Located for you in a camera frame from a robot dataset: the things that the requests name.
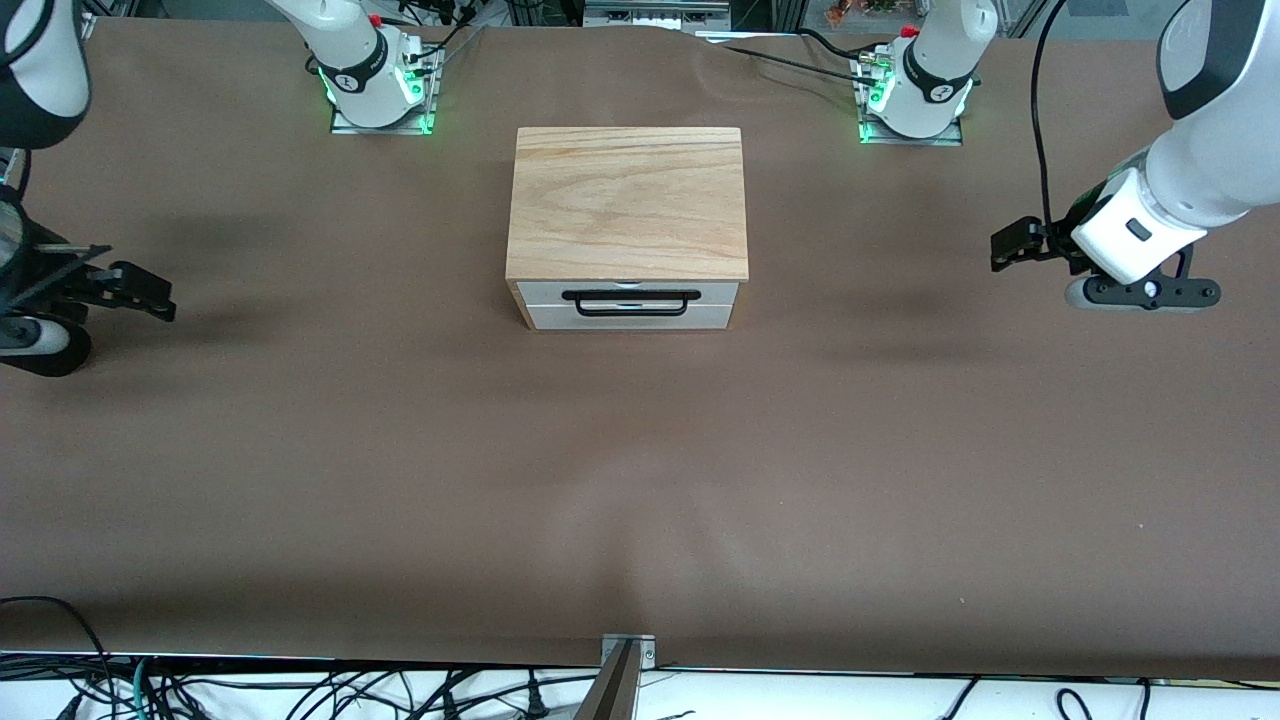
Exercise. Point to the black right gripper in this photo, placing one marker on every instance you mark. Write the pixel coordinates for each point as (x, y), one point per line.
(62, 283)

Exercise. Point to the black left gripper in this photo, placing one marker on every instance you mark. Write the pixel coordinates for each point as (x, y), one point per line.
(1058, 243)

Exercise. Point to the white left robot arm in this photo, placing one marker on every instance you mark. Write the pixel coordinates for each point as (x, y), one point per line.
(1200, 170)

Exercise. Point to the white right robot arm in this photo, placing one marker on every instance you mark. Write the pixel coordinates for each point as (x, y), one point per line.
(40, 60)

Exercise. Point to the white plain drawer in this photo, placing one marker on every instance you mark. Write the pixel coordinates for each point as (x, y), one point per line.
(720, 318)

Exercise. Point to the wooden drawer cabinet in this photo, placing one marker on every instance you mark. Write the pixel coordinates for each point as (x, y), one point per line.
(627, 200)

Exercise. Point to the aluminium extrusion corner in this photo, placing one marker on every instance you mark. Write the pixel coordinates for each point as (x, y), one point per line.
(90, 28)

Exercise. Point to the grey rack equipment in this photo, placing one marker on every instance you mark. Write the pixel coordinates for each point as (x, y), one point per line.
(655, 14)

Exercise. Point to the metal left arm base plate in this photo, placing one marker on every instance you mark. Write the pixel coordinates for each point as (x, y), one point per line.
(950, 135)

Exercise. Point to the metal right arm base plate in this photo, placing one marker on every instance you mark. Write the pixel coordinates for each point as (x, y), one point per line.
(345, 125)

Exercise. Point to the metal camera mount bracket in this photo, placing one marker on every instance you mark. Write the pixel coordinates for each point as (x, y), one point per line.
(618, 680)

